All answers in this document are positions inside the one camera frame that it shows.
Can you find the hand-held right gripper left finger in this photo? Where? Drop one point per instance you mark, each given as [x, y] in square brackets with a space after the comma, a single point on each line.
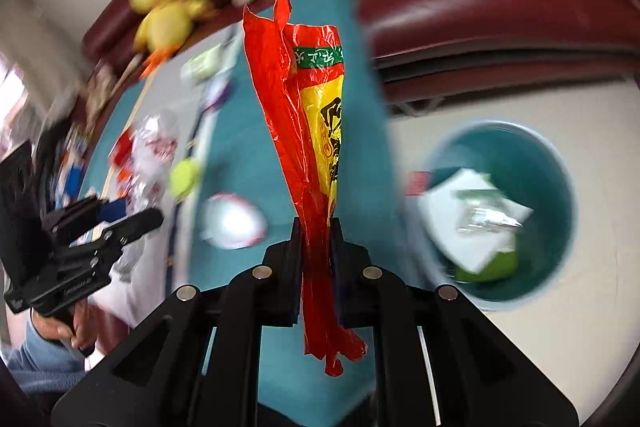
[287, 277]

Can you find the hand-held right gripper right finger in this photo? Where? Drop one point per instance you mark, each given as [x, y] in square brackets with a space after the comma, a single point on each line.
[350, 277]

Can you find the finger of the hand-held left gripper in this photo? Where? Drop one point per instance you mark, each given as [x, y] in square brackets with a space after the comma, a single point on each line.
[75, 212]
[140, 227]

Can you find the green label cylindrical container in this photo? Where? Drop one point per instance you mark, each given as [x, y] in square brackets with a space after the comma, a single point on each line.
[185, 178]

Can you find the orange snack packet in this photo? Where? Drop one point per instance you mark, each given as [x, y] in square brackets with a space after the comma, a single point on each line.
[122, 152]

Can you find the pink paper cup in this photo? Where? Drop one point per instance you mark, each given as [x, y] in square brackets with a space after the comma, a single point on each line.
[419, 184]

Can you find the white paper napkin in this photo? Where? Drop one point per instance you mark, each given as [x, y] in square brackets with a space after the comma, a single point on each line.
[450, 217]

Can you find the red and yellow plastic bag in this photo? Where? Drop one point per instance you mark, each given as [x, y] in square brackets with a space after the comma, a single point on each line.
[310, 157]

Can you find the green cardboard box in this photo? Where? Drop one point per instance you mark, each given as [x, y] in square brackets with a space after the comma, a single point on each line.
[492, 269]

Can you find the green clear plastic wrapper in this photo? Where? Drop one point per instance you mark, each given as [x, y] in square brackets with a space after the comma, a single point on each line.
[487, 214]

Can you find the teal round trash bin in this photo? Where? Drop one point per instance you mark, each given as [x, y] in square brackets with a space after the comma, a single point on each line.
[540, 187]

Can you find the person's left forearm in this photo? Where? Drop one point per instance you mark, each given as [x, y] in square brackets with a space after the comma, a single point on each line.
[40, 362]

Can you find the person's left hand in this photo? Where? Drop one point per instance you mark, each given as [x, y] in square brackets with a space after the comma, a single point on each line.
[55, 329]

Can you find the blue and white packet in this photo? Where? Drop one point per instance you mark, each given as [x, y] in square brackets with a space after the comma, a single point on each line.
[72, 177]

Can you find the beige long-eared bunny plush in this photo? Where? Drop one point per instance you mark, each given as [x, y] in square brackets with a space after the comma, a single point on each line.
[100, 92]

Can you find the teal and grey printed tablecloth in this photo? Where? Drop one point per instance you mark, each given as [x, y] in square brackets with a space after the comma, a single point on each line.
[240, 147]

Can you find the dark red leather sofa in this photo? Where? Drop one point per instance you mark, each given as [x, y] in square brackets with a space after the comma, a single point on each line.
[475, 22]

